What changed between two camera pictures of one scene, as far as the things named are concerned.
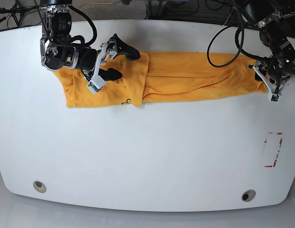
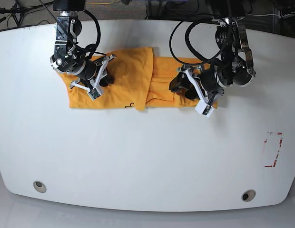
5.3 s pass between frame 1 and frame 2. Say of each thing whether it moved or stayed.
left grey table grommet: stayed
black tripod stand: stayed
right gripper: moved
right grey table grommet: stayed
